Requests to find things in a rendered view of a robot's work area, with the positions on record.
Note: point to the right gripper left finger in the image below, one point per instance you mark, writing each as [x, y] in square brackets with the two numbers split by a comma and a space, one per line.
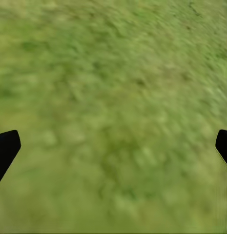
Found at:
[10, 144]

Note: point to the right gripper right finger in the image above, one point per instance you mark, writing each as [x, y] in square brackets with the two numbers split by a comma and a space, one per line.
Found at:
[221, 143]

